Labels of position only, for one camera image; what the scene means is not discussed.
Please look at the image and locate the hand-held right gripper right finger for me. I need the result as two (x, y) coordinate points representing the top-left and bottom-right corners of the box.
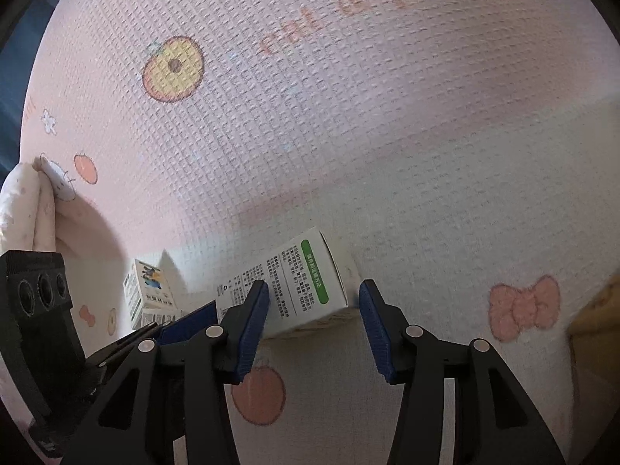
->
(358, 279), (567, 465)

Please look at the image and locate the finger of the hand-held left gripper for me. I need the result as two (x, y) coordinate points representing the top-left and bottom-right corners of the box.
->
(84, 300), (219, 370)

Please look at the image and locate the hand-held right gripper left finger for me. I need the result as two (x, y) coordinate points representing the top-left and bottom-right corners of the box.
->
(63, 279), (270, 465)

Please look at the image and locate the white carton with cartoon print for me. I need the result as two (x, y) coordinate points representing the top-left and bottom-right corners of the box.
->
(215, 226), (362, 340)
(122, 258), (181, 329)

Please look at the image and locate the printed pink blanket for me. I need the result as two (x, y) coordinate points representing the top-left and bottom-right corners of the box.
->
(0, 0), (620, 465)

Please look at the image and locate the dark blue cloth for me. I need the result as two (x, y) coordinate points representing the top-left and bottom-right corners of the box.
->
(0, 0), (64, 175)

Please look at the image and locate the yellow object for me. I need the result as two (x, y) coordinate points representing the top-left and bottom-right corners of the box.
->
(567, 274), (614, 398)

